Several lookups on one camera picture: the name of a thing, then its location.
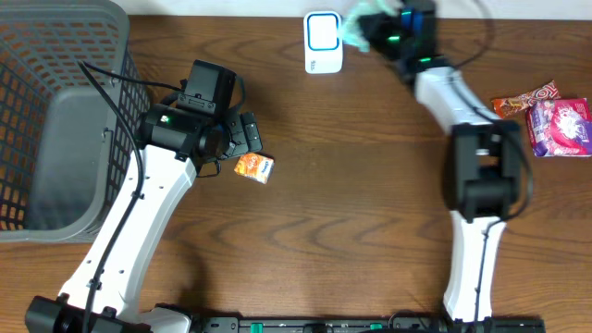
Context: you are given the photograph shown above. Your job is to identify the teal packet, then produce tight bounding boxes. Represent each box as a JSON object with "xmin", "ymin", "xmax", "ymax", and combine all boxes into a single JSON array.
[{"xmin": 339, "ymin": 0, "xmax": 403, "ymax": 53}]

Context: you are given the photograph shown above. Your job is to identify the orange small box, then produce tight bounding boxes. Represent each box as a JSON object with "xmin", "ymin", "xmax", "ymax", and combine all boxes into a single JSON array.
[{"xmin": 234, "ymin": 153, "xmax": 275, "ymax": 184}]

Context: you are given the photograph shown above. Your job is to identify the red Top chocolate bar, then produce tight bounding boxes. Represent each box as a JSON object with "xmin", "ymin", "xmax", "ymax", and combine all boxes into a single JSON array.
[{"xmin": 491, "ymin": 80, "xmax": 561, "ymax": 118}]

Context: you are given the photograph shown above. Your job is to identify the red purple snack packet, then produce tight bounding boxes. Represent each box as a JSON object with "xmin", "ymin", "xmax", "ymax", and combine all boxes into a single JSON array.
[{"xmin": 525, "ymin": 98, "xmax": 591, "ymax": 157}]

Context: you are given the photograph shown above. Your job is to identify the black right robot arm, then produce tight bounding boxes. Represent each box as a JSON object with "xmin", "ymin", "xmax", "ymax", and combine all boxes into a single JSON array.
[{"xmin": 355, "ymin": 6, "xmax": 533, "ymax": 330}]

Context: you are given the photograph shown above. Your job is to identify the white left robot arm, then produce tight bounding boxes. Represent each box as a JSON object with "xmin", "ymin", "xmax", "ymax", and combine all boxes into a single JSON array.
[{"xmin": 25, "ymin": 104, "xmax": 262, "ymax": 332}]

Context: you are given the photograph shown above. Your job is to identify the white barcode scanner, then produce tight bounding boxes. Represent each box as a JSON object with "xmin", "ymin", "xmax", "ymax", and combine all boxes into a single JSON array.
[{"xmin": 302, "ymin": 11, "xmax": 343, "ymax": 74}]

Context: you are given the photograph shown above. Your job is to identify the grey plastic basket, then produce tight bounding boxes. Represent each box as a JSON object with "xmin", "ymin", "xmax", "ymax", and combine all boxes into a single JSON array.
[{"xmin": 1, "ymin": 1, "xmax": 151, "ymax": 243}]

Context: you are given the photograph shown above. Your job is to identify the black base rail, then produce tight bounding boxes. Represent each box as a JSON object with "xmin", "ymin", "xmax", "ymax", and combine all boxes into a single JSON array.
[{"xmin": 190, "ymin": 313, "xmax": 546, "ymax": 333}]

